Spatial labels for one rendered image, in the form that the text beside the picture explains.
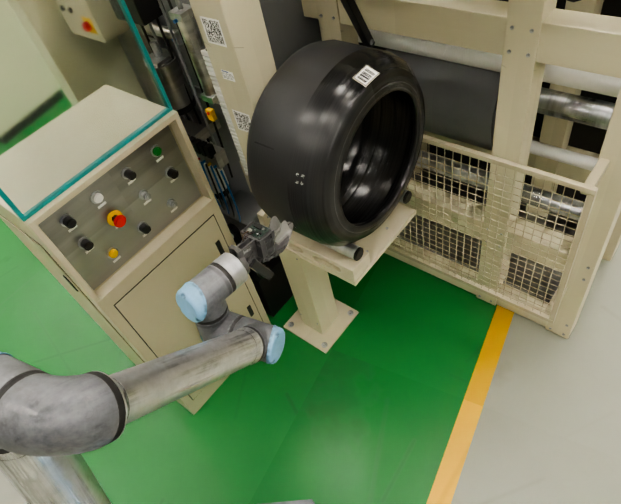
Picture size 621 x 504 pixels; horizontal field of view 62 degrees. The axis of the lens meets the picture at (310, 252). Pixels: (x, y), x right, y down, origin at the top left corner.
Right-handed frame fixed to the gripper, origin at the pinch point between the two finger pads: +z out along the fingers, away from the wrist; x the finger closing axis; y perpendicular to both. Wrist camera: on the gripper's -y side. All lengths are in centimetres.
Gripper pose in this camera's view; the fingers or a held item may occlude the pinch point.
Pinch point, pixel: (289, 227)
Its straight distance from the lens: 140.8
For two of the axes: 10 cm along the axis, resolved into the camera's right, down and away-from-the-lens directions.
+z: 6.3, -5.8, 5.1
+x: -7.7, -3.9, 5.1
